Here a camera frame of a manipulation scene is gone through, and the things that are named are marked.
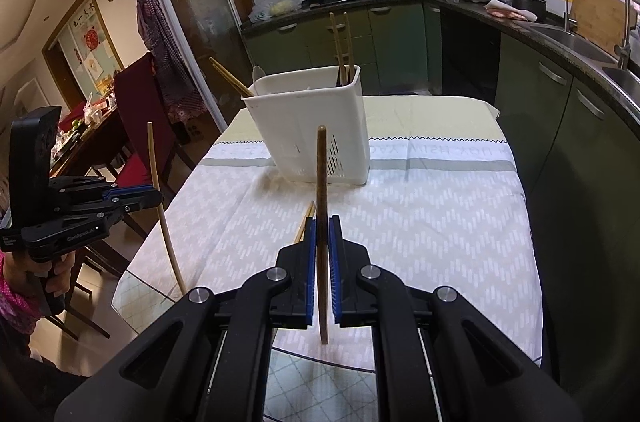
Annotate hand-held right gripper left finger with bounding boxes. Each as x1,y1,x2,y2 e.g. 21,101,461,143
54,215,318,422

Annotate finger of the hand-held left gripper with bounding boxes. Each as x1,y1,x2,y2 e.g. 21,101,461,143
101,183,163,203
106,197,166,224

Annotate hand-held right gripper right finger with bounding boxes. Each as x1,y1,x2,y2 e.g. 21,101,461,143
328,215,583,422

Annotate dark wooden chopstick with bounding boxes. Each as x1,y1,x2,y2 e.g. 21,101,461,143
316,125,331,345
294,201,316,247

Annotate white plastic utensil basket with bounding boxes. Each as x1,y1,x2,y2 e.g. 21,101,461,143
241,65,372,187

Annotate person's left forearm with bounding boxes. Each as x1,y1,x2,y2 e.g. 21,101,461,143
0,252,43,335

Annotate person's left hand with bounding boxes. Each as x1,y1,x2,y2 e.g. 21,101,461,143
2,248,77,302

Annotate wooden dining table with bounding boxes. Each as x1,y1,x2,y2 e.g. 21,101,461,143
50,102,126,183

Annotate pile of bags and groceries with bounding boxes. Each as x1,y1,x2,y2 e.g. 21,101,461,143
54,90,118,143

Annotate red cushioned wooden chair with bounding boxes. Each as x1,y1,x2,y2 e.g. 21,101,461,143
82,51,197,275

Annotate wooden framed glass door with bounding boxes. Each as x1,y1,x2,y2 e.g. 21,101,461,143
42,0,126,103

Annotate plaid apron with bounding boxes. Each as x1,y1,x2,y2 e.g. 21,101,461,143
132,0,208,123

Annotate printed sliding glass door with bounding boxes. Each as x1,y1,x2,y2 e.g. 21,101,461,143
132,0,256,138

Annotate person's dark clothing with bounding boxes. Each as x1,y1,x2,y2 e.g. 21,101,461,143
0,327,87,422

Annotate clear plastic bag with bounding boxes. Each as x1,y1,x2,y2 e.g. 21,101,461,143
250,0,306,23

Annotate green sink base cabinets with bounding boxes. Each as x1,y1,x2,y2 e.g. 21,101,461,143
492,30,640,303

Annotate pink dish cloth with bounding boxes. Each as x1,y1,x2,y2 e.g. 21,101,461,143
482,0,528,22

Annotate black cooking pot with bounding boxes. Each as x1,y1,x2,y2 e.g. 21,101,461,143
510,0,548,23

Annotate steel double sink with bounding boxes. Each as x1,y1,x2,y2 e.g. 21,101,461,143
530,25,640,93

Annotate small steel faucet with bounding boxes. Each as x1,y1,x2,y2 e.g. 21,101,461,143
542,0,571,33

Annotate wooden cutting board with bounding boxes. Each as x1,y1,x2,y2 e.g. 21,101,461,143
570,0,628,56

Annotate tall steel faucet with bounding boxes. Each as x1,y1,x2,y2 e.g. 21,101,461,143
615,0,640,70

